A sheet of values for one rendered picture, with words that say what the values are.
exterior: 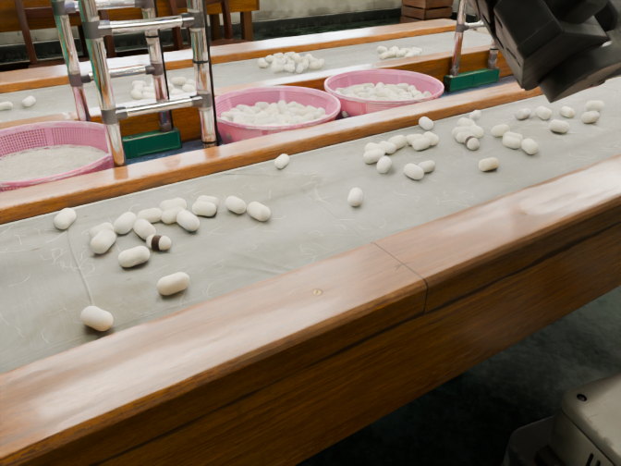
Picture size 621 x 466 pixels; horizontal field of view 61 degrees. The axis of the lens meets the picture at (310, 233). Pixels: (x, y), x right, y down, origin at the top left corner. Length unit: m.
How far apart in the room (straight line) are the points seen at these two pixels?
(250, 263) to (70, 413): 0.27
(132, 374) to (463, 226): 0.41
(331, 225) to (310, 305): 0.20
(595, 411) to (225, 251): 0.58
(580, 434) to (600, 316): 1.05
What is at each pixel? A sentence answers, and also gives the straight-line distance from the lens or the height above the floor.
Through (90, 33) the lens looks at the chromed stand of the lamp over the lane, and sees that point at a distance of 0.81.
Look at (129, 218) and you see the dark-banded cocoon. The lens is 0.72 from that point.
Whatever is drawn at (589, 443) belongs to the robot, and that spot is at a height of 0.44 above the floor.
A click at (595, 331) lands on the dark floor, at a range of 1.86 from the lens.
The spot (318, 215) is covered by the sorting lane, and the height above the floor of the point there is 0.74.
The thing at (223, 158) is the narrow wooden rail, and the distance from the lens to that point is 0.85.
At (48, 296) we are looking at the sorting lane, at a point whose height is 0.74.
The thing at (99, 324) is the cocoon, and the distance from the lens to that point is 0.55.
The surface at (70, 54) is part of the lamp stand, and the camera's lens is 1.06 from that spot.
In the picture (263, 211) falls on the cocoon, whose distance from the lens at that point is 0.70.
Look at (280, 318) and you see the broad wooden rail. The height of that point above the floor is 0.76.
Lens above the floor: 1.09
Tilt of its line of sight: 31 degrees down
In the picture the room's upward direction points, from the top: straight up
